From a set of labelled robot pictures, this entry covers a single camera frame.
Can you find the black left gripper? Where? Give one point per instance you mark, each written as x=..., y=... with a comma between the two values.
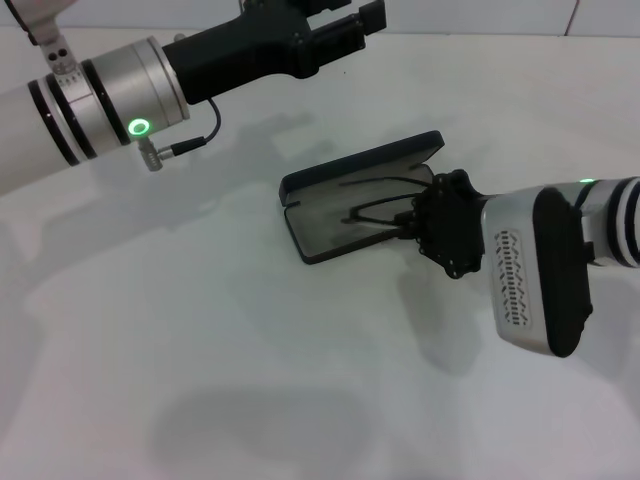
x=240, y=55

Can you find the black thin-frame glasses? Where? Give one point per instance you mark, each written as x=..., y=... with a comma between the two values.
x=372, y=205

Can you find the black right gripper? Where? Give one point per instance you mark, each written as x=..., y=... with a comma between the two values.
x=450, y=225

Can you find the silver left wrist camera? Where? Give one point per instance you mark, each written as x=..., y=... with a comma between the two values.
x=35, y=20

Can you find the black glasses case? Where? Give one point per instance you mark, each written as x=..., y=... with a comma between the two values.
x=350, y=167

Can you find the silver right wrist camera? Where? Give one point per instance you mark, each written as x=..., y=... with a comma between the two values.
x=560, y=275

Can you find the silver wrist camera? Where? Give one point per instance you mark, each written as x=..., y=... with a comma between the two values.
x=560, y=275
x=35, y=20

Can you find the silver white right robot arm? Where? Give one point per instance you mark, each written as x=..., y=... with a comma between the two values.
x=615, y=220

